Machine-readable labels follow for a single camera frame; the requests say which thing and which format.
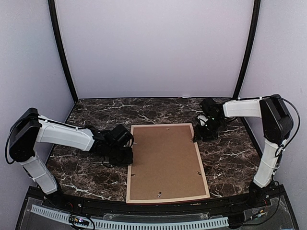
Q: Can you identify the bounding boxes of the brown cardboard backing board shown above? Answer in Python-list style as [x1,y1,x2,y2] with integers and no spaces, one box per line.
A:
[129,126,207,199]

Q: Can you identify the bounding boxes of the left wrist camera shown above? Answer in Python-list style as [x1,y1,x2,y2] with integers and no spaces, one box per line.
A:
[124,140,134,148]

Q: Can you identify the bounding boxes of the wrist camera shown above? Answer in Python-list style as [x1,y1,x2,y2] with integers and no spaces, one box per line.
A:
[124,140,134,148]
[197,115,208,126]

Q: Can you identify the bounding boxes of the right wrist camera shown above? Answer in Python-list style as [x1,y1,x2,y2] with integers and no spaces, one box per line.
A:
[197,115,208,126]

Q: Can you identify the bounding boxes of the black front rail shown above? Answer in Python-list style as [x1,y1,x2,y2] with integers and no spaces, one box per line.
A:
[28,189,276,218]

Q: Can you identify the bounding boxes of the black corner post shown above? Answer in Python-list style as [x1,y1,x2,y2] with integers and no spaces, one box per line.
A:
[232,0,261,99]
[48,0,79,103]

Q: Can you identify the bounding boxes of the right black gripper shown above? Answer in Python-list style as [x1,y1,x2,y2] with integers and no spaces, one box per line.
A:
[193,117,224,142]

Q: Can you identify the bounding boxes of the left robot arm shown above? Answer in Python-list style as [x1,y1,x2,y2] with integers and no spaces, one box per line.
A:
[5,108,134,209]

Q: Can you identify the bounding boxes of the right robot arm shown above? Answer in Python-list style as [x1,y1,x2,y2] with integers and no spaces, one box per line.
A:
[193,94,301,208]

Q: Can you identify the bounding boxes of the left black corner post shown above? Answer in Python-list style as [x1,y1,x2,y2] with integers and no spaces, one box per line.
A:
[48,0,79,103]

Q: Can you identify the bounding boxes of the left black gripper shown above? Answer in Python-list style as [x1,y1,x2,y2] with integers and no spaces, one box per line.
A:
[106,145,133,166]

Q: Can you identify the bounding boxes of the right black corner post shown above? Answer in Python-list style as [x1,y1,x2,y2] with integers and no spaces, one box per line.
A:
[232,0,261,99]

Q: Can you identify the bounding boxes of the pink wooden picture frame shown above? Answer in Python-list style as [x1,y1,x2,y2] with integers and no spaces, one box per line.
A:
[125,123,211,205]

